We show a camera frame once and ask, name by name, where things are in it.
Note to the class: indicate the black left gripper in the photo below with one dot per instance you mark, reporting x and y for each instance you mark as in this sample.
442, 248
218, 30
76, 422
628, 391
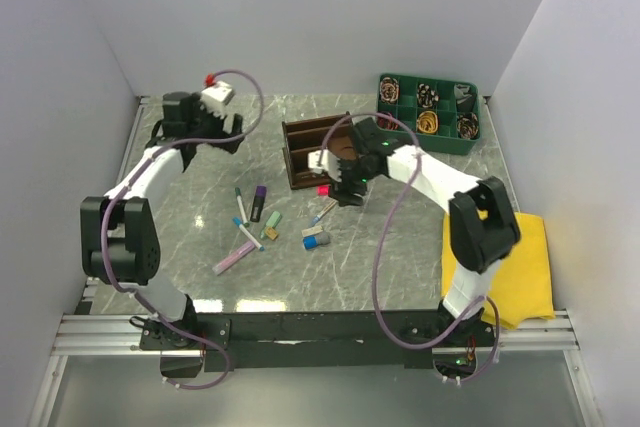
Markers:
220, 122

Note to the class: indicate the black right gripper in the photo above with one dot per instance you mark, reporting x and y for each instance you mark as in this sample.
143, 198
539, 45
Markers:
340, 190

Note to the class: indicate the blue tip long marker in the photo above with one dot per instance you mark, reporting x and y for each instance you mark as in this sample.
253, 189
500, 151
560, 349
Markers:
326, 209

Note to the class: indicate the black purple highlighter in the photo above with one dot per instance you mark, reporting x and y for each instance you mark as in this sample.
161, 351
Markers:
258, 203

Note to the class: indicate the green cap white marker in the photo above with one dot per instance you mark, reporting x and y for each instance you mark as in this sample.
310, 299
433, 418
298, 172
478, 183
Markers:
242, 210

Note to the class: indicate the lilac pen case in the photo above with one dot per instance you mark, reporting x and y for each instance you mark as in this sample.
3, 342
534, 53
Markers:
233, 258

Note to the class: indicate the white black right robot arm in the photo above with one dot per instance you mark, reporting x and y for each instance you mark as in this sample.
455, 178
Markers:
483, 228

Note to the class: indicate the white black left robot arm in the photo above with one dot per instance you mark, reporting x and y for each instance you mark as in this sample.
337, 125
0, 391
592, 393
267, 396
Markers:
119, 241

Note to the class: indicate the orange navy striped rolled tie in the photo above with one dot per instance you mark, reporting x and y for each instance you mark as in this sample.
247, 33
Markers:
387, 121

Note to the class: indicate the blue grey glue stick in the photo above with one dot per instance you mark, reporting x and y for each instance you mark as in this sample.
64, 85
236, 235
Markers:
316, 240

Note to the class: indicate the yellow patterned rolled tie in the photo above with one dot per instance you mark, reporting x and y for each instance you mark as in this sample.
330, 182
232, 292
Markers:
427, 122

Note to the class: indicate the pink black floral rolled tie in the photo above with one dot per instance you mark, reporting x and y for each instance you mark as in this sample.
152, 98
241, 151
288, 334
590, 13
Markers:
389, 90

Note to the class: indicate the dark patterned rolled tie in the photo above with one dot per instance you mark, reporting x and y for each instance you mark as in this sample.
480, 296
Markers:
427, 96

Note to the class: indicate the green divided storage tray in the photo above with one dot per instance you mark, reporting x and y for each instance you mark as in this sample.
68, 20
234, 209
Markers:
443, 114

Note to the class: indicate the black beige floral rolled tie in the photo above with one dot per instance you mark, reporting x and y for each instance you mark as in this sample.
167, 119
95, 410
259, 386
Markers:
467, 126

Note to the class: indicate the grey folded cloth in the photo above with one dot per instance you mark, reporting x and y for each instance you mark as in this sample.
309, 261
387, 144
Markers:
465, 97

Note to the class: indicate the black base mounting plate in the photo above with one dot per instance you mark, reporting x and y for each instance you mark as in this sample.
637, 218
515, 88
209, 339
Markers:
313, 354

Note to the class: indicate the yellow folded cloth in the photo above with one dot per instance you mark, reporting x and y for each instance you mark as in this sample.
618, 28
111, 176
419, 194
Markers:
522, 287

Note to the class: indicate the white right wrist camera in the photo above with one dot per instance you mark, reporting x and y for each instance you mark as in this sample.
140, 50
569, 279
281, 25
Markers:
323, 162

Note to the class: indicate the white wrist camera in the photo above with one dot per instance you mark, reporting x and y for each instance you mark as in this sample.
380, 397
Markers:
323, 162
217, 96

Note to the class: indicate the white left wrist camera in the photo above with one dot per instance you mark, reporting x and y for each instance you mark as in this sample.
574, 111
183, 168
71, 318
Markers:
217, 96

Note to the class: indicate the aluminium frame rail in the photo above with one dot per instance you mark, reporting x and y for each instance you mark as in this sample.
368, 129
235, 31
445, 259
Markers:
123, 334

